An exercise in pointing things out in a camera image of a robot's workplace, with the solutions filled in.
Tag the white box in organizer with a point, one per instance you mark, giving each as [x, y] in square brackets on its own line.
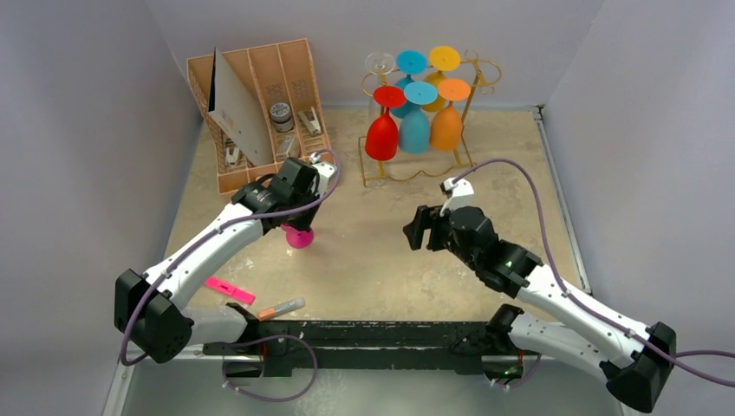
[288, 147]

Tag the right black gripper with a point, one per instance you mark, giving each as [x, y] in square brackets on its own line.
[434, 230]

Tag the stapler in organizer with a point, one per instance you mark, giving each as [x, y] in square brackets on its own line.
[310, 121]

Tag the red wine glass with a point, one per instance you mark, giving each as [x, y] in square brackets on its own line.
[383, 134]

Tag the pink highlighter marker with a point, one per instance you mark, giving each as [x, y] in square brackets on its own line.
[230, 290]

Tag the magenta wine glass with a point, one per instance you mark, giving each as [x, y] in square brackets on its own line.
[298, 239]

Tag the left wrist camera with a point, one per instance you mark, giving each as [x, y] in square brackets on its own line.
[327, 173]

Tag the small round tin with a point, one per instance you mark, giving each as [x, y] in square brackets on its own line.
[281, 117]

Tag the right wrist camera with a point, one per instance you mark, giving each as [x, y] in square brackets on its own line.
[458, 192]

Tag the orange wine glass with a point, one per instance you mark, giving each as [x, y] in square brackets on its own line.
[447, 124]

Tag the gold wine glass rack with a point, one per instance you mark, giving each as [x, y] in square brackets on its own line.
[481, 74]

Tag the blue wine glass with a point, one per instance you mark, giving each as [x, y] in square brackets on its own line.
[414, 130]
[411, 62]

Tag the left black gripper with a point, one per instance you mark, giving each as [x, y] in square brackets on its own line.
[304, 224]

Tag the clear wine glass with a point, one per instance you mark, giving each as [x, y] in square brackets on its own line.
[379, 66]

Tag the grey orange marker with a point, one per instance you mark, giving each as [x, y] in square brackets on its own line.
[280, 309]

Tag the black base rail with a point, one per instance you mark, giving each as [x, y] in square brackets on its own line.
[465, 348]

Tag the yellow wine glass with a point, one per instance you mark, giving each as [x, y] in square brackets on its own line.
[443, 59]

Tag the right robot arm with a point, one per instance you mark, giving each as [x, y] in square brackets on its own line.
[622, 352]

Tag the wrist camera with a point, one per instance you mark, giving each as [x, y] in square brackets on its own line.
[327, 173]
[458, 192]

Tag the peach file organizer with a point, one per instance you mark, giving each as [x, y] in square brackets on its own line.
[281, 72]

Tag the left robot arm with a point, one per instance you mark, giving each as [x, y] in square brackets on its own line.
[152, 309]

